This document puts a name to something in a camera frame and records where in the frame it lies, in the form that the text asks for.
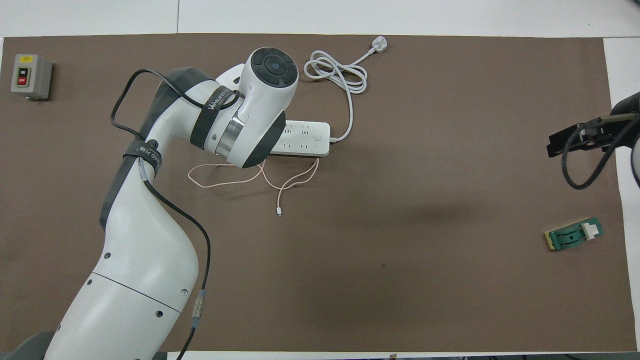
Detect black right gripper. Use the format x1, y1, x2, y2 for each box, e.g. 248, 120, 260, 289
548, 119, 638, 158

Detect white power strip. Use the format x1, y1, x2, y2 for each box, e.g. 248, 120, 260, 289
267, 120, 331, 158

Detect pink charging cable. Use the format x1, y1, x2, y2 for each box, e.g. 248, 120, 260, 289
188, 157, 320, 217

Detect brown table mat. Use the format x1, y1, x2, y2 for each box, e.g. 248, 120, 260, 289
0, 33, 638, 353

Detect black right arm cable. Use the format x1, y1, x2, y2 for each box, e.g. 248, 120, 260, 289
561, 114, 640, 190

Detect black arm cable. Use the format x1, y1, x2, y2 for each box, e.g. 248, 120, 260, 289
561, 114, 640, 190
110, 69, 241, 360

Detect green knife switch block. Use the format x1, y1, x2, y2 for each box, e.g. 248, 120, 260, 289
545, 216, 604, 251

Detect white power strip cord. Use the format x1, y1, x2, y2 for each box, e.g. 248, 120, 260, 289
304, 36, 389, 144

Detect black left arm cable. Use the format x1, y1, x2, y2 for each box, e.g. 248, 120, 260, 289
110, 69, 241, 360

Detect grey switch box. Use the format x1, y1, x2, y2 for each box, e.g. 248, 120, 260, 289
11, 54, 53, 101

